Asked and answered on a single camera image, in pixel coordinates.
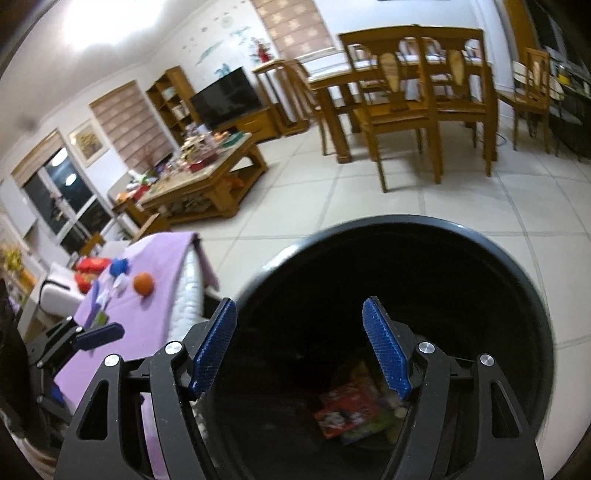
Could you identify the short raised roman blind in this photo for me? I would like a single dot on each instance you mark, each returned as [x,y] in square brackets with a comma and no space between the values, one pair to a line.
[37,157]

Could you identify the red patterned pillow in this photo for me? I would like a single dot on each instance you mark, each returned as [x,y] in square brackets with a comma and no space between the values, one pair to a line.
[92,264]
[87,280]

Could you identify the green snack packet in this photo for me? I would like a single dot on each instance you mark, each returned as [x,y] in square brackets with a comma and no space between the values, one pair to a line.
[369,424]

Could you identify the pole stand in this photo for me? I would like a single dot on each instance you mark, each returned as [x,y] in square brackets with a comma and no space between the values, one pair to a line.
[57,205]

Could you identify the white quilted pad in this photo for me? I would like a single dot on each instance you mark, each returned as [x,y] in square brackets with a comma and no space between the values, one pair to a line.
[189,286]

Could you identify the red printed snack packet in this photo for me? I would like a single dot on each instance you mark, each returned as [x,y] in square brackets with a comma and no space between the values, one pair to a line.
[341,406]

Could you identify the red tray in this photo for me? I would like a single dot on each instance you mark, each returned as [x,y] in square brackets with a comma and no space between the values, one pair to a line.
[198,165]

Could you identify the wooden bookshelf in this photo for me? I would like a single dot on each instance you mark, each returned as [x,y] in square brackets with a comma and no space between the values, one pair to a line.
[159,92]

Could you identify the wooden armchair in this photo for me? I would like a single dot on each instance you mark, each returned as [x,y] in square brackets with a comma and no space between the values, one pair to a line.
[134,189]

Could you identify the orange fruit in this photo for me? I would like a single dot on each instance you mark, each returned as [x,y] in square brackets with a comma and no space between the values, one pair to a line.
[144,284]

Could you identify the tall wooden plant stand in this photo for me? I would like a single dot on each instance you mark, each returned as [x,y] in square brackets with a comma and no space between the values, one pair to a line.
[277,69]

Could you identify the red vase with flowers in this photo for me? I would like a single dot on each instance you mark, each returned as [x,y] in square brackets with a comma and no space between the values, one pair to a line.
[262,53]

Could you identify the dark window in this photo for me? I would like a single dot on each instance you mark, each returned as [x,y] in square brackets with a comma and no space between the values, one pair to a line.
[60,203]

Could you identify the wall decal mural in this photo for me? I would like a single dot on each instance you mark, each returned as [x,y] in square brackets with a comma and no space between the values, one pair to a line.
[221,46]

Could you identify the wooden dining chair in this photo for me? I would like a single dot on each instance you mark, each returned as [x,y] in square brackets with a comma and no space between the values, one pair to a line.
[531,92]
[461,106]
[397,115]
[307,92]

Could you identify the white shelf unit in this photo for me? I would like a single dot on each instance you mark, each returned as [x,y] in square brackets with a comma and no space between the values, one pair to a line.
[32,300]

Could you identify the purple tablecloth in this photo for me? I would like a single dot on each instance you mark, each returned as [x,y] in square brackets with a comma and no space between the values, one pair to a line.
[161,258]

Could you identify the dark cabinet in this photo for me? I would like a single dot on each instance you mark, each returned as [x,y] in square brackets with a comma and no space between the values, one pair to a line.
[572,92]

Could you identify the wooden sofa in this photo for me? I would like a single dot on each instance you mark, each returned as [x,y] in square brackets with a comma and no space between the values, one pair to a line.
[152,224]

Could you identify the blue cloth bag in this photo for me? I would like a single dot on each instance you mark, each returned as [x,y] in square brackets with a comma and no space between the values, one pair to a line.
[120,266]

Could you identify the yellow flowers in vase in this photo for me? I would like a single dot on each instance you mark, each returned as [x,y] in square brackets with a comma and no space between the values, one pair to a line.
[14,261]

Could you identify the long patterned roman blind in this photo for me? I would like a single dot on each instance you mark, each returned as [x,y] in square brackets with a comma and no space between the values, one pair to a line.
[295,23]
[131,129]

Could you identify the black trash bin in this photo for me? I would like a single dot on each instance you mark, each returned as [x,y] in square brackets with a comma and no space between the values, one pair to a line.
[300,300]

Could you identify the black television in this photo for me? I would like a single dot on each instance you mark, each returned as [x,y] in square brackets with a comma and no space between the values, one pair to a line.
[226,99]

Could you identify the wooden model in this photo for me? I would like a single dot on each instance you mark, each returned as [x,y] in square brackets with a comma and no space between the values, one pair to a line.
[196,143]

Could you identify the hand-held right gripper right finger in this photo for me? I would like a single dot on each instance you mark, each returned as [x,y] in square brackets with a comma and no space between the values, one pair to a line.
[385,346]

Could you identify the large round ceiling lamp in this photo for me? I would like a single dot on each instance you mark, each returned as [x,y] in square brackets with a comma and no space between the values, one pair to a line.
[78,27]

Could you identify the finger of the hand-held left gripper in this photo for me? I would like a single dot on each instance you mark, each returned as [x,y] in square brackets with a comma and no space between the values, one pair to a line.
[57,334]
[99,337]

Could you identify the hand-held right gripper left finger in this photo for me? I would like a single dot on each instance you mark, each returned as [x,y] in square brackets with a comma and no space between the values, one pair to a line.
[214,346]

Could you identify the wooden dining table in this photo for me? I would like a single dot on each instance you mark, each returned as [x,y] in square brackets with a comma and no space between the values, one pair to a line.
[332,92]

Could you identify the wooden coffee table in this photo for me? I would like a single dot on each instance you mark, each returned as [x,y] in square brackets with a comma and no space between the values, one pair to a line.
[221,170]

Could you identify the framed sunflower painting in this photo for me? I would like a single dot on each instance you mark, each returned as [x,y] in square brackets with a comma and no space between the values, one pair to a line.
[87,141]

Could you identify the wooden television stand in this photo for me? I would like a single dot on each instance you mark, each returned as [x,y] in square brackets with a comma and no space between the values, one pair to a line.
[251,124]

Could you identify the white cushion black trim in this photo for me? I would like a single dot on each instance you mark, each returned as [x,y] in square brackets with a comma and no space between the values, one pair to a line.
[57,288]

